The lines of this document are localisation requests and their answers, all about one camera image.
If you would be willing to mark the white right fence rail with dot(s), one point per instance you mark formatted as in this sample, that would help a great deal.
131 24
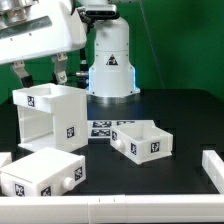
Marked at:
214 167

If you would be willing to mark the white upside-down drawer with knob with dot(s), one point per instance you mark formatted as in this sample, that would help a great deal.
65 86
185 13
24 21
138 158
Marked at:
47 172

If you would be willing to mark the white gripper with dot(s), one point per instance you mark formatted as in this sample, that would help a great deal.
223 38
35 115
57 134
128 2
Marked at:
32 29

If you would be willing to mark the white front fence rail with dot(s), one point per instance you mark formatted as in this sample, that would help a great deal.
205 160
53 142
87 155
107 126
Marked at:
112 209

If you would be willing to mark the white drawer cabinet box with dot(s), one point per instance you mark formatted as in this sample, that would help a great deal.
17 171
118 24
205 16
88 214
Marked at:
52 115

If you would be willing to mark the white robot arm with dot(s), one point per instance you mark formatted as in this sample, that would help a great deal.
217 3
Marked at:
111 78

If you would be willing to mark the white left fence rail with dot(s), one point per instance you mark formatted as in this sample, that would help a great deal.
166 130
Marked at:
5 158

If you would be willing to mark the white fence rail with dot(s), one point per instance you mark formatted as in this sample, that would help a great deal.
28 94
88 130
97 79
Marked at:
112 209
5 158
214 167

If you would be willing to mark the white marker base plate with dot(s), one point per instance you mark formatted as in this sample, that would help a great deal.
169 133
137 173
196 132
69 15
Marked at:
101 129

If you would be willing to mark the white open drawer with knob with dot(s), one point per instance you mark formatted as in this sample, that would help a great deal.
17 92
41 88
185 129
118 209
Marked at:
141 141

